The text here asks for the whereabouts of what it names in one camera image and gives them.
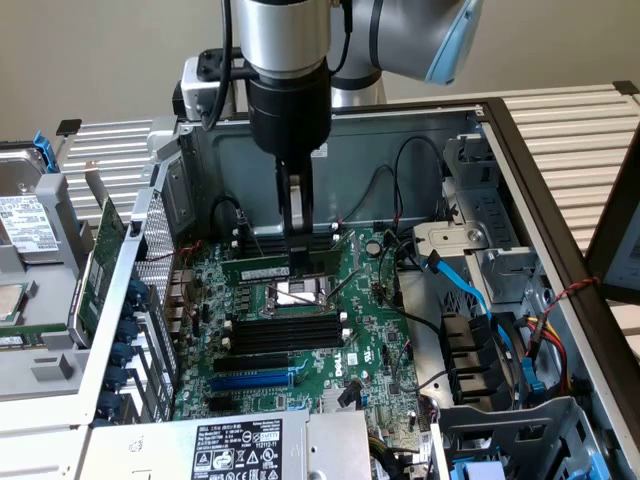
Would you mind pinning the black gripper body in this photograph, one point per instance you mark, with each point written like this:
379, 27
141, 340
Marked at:
290, 115

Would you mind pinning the green RAM stick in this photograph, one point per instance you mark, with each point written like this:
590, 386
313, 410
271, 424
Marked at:
40, 331
250, 272

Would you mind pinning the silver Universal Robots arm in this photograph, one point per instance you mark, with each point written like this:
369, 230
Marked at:
285, 30

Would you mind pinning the black RAM slot white clips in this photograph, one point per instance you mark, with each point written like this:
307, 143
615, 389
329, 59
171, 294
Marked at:
290, 348
290, 331
265, 250
265, 237

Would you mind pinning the silver locking lever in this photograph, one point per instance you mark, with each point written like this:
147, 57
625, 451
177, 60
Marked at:
300, 296
253, 235

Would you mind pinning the white case sticker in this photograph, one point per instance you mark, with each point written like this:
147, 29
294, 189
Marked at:
321, 153

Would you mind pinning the open metal PC case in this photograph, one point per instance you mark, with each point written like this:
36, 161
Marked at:
380, 130

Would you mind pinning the round coin battery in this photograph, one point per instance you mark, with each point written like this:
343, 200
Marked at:
373, 246

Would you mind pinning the CPU socket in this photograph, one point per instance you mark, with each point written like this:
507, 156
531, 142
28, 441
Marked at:
290, 306

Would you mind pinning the black box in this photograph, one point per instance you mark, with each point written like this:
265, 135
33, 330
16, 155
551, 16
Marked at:
176, 102

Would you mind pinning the green Dell motherboard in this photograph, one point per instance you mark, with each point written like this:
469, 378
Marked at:
370, 320

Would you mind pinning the long black expansion slot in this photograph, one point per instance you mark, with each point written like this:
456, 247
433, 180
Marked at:
250, 363

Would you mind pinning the blue card latch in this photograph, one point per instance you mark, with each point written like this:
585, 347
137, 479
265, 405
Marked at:
121, 353
127, 331
109, 404
136, 290
117, 377

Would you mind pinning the green graphics card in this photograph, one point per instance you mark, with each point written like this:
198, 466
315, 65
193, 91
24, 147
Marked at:
107, 225

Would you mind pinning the blue expansion slot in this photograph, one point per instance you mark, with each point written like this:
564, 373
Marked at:
250, 383

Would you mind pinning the silver chipset heatsink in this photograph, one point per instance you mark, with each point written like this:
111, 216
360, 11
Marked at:
335, 400

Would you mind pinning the short black expansion slot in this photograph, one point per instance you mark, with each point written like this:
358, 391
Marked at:
222, 405

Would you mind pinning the silver disk bay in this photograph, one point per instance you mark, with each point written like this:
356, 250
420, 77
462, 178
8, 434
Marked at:
500, 215

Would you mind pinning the black table end cap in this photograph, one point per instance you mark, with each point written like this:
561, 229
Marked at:
69, 127
626, 87

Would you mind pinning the black fan shroud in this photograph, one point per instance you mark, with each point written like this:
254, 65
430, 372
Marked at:
465, 345

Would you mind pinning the blue disk carrier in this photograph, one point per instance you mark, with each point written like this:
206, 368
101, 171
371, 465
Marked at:
45, 150

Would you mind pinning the silver hard disk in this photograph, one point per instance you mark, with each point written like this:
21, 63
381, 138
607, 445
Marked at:
20, 175

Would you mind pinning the silver power supply with label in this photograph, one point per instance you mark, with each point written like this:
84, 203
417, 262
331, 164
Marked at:
150, 450

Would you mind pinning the silver CPU chip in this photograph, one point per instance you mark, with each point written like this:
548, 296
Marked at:
10, 300

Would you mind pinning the blue plastic clip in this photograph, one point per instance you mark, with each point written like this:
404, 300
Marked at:
532, 385

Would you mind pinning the grey drive cage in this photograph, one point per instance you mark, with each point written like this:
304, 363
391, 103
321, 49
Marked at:
525, 430

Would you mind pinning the dark framed grey panel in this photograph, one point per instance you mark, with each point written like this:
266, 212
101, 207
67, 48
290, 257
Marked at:
620, 250

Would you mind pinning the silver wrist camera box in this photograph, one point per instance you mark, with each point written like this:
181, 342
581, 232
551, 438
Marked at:
192, 90

